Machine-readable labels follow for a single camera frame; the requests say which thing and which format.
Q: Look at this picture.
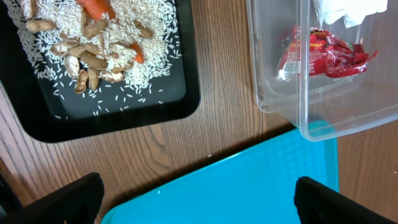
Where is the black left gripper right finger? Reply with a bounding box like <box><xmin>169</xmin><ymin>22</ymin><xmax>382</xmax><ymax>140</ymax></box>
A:
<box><xmin>294</xmin><ymin>176</ymin><xmax>395</xmax><ymax>224</ymax></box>

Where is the clear plastic bin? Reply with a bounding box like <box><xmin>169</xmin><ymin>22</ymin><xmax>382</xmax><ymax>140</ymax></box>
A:
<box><xmin>246</xmin><ymin>0</ymin><xmax>397</xmax><ymax>141</ymax></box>

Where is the white napkin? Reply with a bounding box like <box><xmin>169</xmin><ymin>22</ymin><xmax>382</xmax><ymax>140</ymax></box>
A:
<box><xmin>313</xmin><ymin>0</ymin><xmax>388</xmax><ymax>28</ymax></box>

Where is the orange carrot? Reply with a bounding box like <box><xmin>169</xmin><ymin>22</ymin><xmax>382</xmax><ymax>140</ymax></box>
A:
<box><xmin>75</xmin><ymin>0</ymin><xmax>116</xmax><ymax>20</ymax></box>

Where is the black waste tray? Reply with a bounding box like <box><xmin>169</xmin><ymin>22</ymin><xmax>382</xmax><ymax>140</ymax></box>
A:
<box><xmin>1</xmin><ymin>1</ymin><xmax>200</xmax><ymax>143</ymax></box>

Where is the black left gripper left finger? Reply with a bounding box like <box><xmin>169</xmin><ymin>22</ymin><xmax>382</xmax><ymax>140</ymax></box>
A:
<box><xmin>1</xmin><ymin>172</ymin><xmax>104</xmax><ymax>224</ymax></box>

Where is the peanuts and rice waste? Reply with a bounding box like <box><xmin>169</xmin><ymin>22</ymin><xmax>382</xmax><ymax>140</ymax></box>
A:
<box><xmin>2</xmin><ymin>0</ymin><xmax>177</xmax><ymax>95</ymax></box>

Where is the teal tray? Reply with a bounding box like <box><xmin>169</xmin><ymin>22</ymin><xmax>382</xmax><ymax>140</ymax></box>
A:
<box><xmin>103</xmin><ymin>129</ymin><xmax>339</xmax><ymax>223</ymax></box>

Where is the red snack wrapper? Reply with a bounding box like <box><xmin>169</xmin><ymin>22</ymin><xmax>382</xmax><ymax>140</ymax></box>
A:
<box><xmin>276</xmin><ymin>26</ymin><xmax>377</xmax><ymax>81</ymax></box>

